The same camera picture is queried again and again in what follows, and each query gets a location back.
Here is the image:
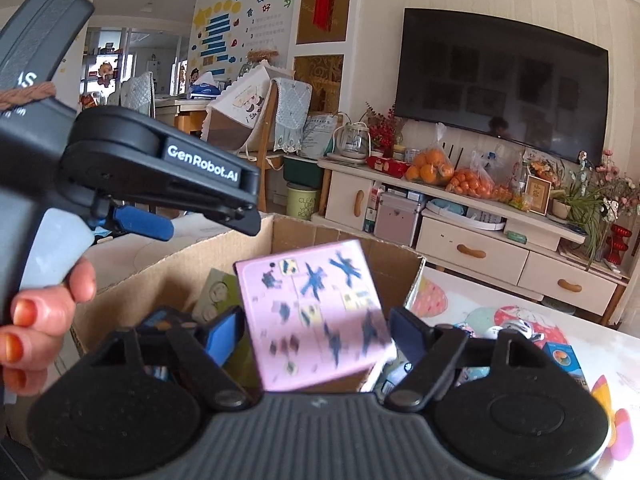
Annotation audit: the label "gold patterned wall panel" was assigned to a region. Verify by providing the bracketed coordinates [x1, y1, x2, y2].
[292, 55, 345, 113]
[295, 0, 346, 44]

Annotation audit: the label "pale green smiley box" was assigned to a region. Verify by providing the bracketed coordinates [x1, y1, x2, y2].
[192, 267, 242, 324]

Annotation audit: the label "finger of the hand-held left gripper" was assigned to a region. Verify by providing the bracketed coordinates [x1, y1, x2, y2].
[159, 179, 262, 235]
[82, 195, 175, 242]

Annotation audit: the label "rabbit printed tablecloth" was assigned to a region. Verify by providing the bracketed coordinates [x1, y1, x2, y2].
[405, 265, 640, 480]

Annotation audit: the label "white round tray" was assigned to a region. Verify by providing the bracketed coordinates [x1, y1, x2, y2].
[425, 199, 506, 231]

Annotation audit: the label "black television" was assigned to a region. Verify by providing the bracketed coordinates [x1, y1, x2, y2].
[395, 7, 610, 166]

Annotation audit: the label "pink box with figure prints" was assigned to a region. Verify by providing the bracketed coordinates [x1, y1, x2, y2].
[234, 240, 396, 393]

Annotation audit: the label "wooden framed picture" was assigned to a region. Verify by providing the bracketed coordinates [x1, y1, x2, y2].
[524, 174, 552, 216]

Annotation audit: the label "pink metal case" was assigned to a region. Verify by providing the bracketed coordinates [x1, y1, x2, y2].
[374, 192, 426, 248]

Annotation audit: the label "person's left hand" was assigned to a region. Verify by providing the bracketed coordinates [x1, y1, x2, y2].
[0, 257, 97, 397]

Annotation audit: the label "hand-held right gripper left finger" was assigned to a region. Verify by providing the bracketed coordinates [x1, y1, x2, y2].
[87, 304, 253, 411]

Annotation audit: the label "blue yellow wall decals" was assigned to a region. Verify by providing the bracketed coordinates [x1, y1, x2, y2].
[189, 0, 293, 83]

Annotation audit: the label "red candle stand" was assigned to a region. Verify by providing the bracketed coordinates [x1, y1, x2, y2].
[606, 224, 632, 267]

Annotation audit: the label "chair with lace cover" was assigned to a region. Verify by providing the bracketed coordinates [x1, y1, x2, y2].
[245, 77, 315, 211]

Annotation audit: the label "dark green bin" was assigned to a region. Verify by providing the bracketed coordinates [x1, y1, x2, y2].
[282, 155, 323, 188]

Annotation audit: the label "wooden desk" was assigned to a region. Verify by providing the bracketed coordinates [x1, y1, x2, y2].
[155, 96, 211, 136]

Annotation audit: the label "cream waste bin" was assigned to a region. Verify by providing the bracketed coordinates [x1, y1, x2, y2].
[286, 182, 321, 221]

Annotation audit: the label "cream television cabinet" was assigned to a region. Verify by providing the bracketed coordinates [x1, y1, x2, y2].
[317, 157, 631, 326]

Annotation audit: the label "red berry bouquet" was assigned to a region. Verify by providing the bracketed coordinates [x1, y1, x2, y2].
[365, 102, 406, 158]

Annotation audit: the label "grey quilted chair cover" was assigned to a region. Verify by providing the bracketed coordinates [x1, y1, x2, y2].
[120, 71, 157, 113]

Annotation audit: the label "beige cartoon dust cover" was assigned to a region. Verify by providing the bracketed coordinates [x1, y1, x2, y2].
[200, 60, 275, 153]

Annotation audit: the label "bag of small tangerines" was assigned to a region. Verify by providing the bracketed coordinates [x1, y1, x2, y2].
[445, 152, 496, 200]

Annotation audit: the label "green printed cardboard box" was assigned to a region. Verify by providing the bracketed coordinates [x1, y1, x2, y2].
[67, 212, 427, 395]

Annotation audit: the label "bag of large oranges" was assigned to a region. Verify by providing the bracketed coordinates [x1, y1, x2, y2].
[405, 122, 455, 186]

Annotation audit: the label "potted spider plant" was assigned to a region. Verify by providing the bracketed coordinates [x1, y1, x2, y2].
[550, 180, 623, 271]

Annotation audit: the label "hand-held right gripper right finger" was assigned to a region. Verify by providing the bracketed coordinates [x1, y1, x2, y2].
[385, 306, 548, 411]

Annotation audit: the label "white printed plastic bag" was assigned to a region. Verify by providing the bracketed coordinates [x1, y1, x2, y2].
[302, 114, 338, 156]

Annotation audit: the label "red tin box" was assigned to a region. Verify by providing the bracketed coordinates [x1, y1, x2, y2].
[366, 156, 407, 177]

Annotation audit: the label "glass kettle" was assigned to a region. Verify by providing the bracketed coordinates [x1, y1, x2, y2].
[334, 121, 372, 162]

